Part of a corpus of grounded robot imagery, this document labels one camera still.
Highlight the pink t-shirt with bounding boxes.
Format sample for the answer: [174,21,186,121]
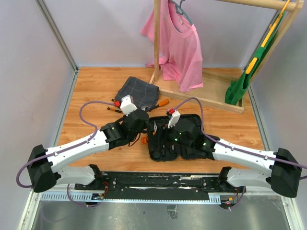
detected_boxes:
[140,0,204,93]

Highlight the green garment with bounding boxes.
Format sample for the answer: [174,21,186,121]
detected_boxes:
[224,11,285,105]

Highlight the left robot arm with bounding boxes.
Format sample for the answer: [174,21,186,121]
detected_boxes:
[27,109,149,193]

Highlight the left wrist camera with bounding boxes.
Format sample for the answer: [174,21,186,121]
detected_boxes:
[120,95,137,116]

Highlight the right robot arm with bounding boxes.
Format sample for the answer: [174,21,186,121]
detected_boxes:
[167,119,302,198]

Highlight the yellow clothes hanger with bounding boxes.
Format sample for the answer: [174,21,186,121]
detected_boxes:
[245,0,290,75]

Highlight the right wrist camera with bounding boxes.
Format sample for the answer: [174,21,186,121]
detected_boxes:
[167,110,181,128]

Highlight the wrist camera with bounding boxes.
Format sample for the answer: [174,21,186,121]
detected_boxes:
[167,110,181,128]
[120,95,137,116]

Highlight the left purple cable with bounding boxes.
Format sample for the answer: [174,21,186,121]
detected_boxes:
[16,100,116,207]

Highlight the orange handled pliers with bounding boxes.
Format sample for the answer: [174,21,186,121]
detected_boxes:
[153,121,157,135]

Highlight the grey folded cloth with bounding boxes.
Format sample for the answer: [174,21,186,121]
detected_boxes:
[115,76,159,108]

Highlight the teal clothes hanger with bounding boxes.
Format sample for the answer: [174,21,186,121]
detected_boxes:
[167,0,194,34]

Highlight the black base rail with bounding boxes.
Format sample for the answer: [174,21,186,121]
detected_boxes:
[73,172,243,202]

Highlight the black plastic tool case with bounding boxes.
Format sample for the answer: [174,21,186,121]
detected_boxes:
[147,114,212,161]

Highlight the orange black screwdriver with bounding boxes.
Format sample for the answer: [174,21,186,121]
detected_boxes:
[145,99,169,112]

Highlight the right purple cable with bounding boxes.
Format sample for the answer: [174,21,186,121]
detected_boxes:
[175,97,307,211]

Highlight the wooden clothes rack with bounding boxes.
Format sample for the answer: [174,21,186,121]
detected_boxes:
[150,0,304,114]

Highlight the claw hammer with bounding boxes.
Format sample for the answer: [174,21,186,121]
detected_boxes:
[153,123,165,155]

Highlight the purple cable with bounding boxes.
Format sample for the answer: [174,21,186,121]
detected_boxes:
[175,97,307,211]
[16,100,116,207]

